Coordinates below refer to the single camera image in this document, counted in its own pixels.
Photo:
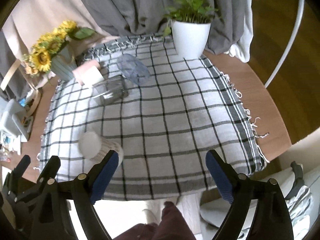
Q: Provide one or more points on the pink curtain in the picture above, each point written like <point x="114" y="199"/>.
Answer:
<point x="32" y="18"/>

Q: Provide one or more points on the green potted plant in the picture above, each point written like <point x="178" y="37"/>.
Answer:
<point x="189" y="11"/>

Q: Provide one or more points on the white plant pot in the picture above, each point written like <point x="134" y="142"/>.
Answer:
<point x="190" y="38"/>

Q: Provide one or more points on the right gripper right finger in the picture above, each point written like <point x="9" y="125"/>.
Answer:
<point x="271" y="219"/>

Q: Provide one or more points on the clear bluish plastic cup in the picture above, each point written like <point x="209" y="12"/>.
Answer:
<point x="133" y="69"/>

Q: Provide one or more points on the smoky square glass cup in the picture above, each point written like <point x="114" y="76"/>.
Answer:
<point x="109" y="91"/>

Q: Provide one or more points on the black white plaid tablecloth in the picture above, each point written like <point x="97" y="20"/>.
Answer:
<point x="165" y="126"/>

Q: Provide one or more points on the pink cup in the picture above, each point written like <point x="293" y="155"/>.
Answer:
<point x="88" y="74"/>

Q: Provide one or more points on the person's dark red trousers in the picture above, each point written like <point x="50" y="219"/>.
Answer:
<point x="171" y="226"/>

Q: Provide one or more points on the ribbed blue-grey vase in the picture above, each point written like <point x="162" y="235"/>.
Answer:
<point x="63" y="64"/>

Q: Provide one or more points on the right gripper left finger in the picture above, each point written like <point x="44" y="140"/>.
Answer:
<point x="51" y="219"/>

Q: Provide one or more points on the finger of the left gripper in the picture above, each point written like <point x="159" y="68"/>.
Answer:
<point x="27" y="190"/>
<point x="12" y="179"/>

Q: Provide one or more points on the sunflower bouquet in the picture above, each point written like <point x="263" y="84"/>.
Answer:
<point x="40" y="57"/>

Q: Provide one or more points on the checkered paper cup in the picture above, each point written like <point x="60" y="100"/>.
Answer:
<point x="93" y="147"/>

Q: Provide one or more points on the grey curtain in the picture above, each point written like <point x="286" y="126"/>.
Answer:
<point x="232" y="34"/>

